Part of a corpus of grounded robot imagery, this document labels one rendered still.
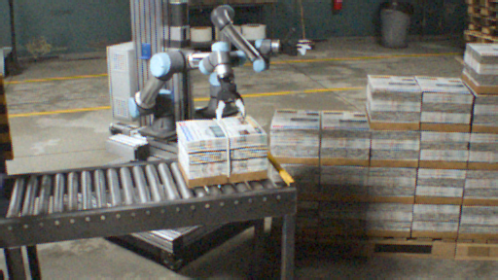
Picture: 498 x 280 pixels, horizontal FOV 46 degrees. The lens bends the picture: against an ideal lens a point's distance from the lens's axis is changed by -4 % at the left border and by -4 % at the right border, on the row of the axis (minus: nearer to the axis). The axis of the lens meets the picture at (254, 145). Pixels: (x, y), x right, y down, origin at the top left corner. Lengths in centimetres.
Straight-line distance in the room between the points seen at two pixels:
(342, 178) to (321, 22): 714
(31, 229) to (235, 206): 89
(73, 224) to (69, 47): 737
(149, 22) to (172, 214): 140
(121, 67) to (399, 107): 171
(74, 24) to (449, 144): 724
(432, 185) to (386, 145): 38
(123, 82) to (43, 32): 605
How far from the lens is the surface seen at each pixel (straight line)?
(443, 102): 353
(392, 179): 364
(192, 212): 268
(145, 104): 336
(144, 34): 372
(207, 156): 275
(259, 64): 372
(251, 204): 273
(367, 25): 1094
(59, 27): 983
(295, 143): 354
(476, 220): 385
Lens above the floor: 193
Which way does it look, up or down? 20 degrees down
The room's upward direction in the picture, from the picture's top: straight up
